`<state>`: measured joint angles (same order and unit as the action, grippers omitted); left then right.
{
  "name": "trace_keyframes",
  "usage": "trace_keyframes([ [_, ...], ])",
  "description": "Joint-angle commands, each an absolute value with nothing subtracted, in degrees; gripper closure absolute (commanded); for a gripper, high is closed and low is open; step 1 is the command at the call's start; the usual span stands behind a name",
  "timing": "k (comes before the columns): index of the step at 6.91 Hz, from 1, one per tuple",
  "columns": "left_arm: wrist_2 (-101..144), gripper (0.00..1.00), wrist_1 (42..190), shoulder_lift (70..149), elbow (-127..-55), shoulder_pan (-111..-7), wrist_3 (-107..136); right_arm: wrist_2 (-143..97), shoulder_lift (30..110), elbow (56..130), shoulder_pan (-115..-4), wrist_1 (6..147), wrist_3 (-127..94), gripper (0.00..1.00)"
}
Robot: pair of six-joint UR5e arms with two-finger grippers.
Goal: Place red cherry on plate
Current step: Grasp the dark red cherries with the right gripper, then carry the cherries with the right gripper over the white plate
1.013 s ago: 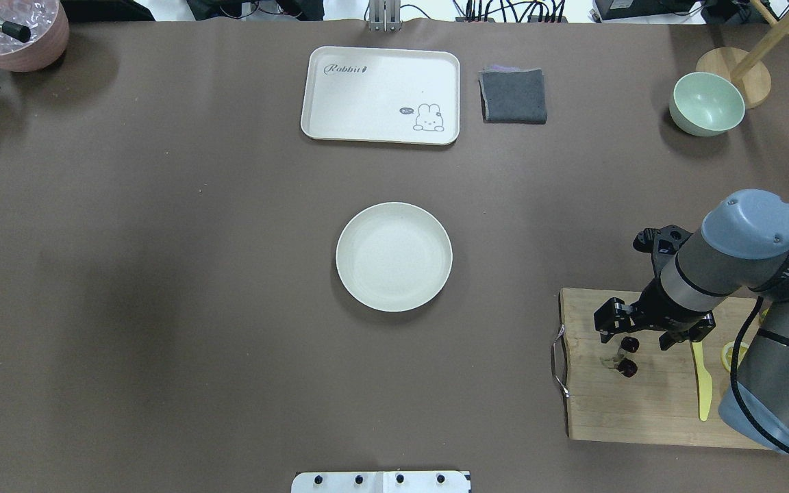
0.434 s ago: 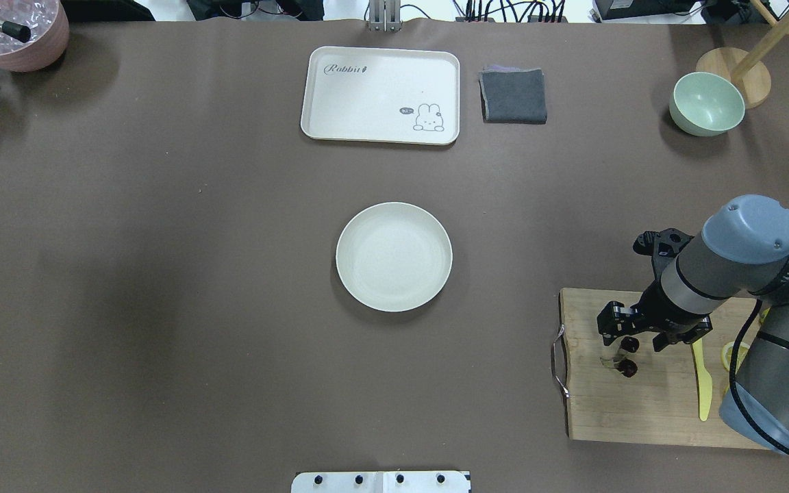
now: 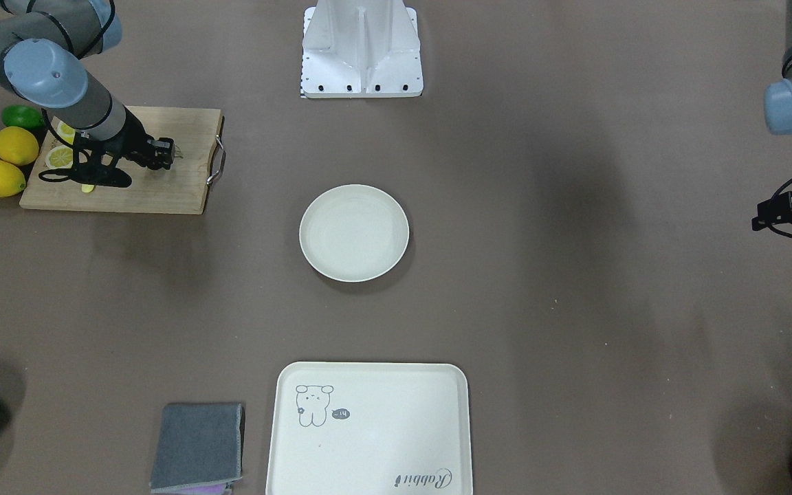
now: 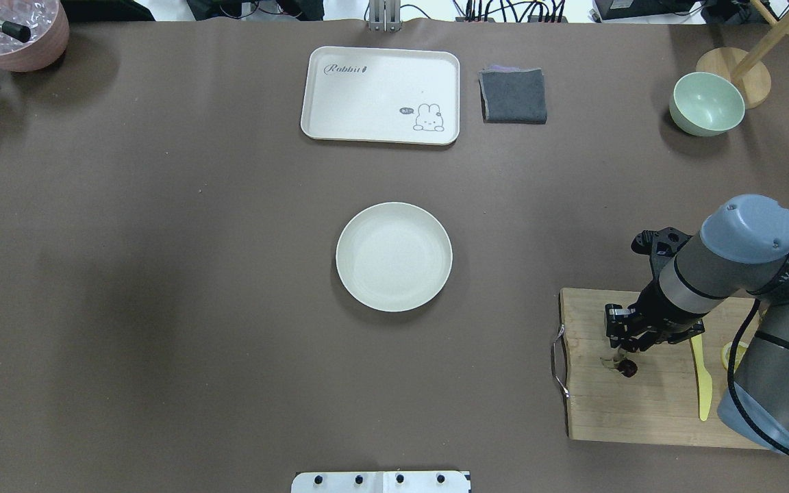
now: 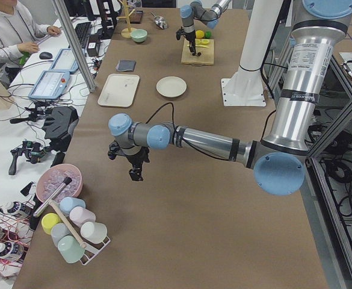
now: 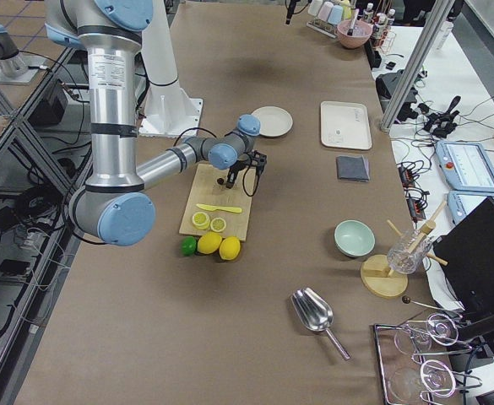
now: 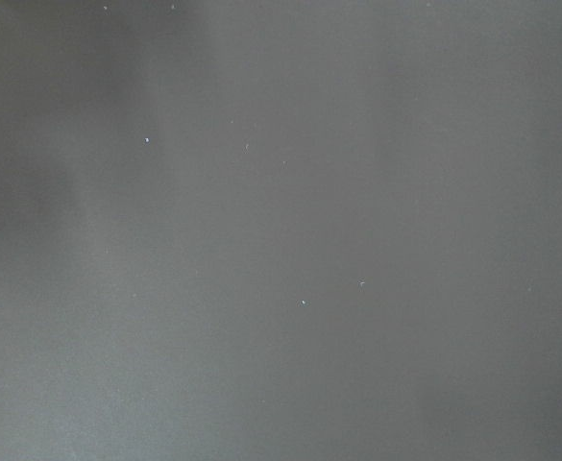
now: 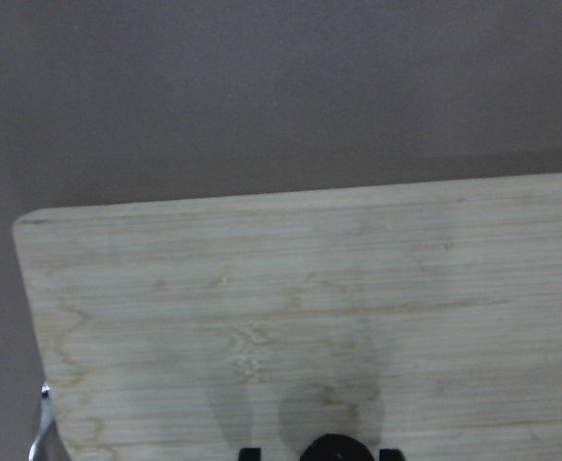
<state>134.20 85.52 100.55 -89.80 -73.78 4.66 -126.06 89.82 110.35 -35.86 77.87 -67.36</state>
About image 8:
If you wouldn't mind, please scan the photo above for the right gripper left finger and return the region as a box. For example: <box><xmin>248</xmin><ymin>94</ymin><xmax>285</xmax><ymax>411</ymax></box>
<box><xmin>239</xmin><ymin>447</ymin><xmax>261</xmax><ymax>461</ymax></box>

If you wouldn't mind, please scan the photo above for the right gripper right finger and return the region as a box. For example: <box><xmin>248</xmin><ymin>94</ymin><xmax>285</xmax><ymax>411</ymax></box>
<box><xmin>379</xmin><ymin>448</ymin><xmax>405</xmax><ymax>461</ymax></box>

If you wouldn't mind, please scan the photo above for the dark red cherry pair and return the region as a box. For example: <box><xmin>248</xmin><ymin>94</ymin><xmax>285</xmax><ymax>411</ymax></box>
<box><xmin>300</xmin><ymin>433</ymin><xmax>374</xmax><ymax>461</ymax></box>

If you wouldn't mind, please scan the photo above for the bamboo cutting board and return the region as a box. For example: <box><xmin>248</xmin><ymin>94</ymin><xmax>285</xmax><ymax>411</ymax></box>
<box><xmin>12</xmin><ymin>174</ymin><xmax>562</xmax><ymax>460</ymax></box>

